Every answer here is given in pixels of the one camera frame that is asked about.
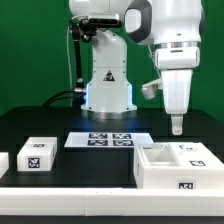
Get white front rail fence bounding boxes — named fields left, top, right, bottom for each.
left=0, top=188, right=224, bottom=216

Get white cabinet door panel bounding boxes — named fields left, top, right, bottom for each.
left=170, top=142, right=224, bottom=170
left=152, top=143, right=169, bottom=149

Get black cables at robot base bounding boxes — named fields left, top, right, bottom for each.
left=42, top=87, right=88, bottom=108

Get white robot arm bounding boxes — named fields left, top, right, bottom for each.
left=69, top=0, right=204, bottom=135

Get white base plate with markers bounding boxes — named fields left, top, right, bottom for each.
left=64, top=132, right=153, bottom=148

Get white cabinet body box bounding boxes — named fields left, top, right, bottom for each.
left=133, top=142, right=224, bottom=190

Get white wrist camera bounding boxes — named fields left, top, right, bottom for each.
left=142, top=79, right=162, bottom=100

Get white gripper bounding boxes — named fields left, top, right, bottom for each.
left=155, top=47, right=200, bottom=135

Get white block at left edge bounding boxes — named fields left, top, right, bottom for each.
left=0, top=152, right=9, bottom=179

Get black camera on stand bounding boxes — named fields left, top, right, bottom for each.
left=88, top=13, right=122, bottom=28

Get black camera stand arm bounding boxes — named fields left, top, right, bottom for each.
left=69, top=19, right=96, bottom=88

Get small white box with marker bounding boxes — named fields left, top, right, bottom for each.
left=17, top=137, right=57, bottom=172

